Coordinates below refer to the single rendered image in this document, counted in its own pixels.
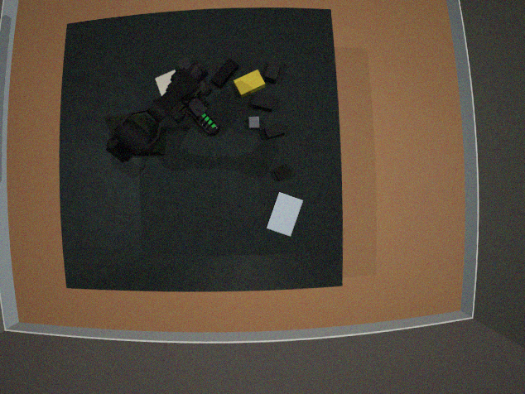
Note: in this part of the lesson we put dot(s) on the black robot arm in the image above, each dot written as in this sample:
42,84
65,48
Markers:
130,138

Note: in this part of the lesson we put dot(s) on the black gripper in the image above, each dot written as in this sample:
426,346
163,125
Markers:
179,112

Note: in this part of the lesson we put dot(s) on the yellow rectangular block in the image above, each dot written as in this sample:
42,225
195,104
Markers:
249,83

